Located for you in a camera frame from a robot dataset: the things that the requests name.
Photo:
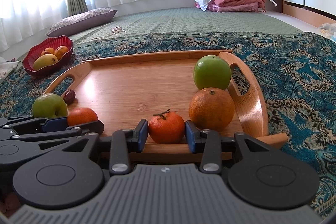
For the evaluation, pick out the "teal paisley blanket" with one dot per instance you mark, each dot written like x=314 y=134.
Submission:
x=288 y=82

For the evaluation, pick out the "floral pillow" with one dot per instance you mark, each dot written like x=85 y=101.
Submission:
x=84 y=20

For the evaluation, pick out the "large orange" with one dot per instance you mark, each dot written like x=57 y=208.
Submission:
x=211 y=111

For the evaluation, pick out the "small green apple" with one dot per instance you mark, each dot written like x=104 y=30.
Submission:
x=48 y=107

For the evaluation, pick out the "folded pink blanket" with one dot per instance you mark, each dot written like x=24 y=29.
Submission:
x=236 y=1

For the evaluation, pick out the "person's left hand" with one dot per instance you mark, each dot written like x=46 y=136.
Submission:
x=9 y=204

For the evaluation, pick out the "red ribbed bowl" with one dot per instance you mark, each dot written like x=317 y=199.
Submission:
x=39 y=74

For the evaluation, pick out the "green quilted bed cover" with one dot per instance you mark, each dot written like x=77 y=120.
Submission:
x=183 y=20

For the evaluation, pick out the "large green apple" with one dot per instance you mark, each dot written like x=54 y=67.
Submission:
x=211 y=73

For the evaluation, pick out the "yellow-green mango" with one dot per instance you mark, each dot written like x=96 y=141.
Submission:
x=44 y=61

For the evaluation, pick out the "dark red jujube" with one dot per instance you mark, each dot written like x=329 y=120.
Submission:
x=69 y=97

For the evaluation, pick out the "clear plastic wrapper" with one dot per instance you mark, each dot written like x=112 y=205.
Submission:
x=328 y=29

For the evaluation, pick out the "white paper packet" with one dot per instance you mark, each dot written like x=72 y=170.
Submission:
x=6 y=69

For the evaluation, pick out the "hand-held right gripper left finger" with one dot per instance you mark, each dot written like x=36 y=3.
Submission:
x=143 y=134

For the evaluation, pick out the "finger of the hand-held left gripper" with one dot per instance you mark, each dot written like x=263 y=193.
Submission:
x=86 y=128
x=53 y=124

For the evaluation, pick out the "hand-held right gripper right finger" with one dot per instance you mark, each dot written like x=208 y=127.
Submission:
x=189 y=138

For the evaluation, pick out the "small orange mango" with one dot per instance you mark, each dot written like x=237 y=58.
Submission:
x=61 y=52
x=47 y=51

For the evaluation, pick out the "small tangerine with stem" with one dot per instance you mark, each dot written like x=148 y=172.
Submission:
x=166 y=128

